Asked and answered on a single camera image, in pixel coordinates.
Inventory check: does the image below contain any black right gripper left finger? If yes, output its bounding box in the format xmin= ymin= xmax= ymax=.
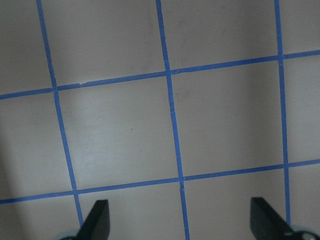
xmin=75 ymin=199 xmax=111 ymax=240

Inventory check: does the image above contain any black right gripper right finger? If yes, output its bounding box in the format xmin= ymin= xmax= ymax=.
xmin=250 ymin=197 xmax=294 ymax=240

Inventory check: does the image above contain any brown paper table cover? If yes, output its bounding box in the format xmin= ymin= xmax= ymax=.
xmin=0 ymin=0 xmax=320 ymax=240

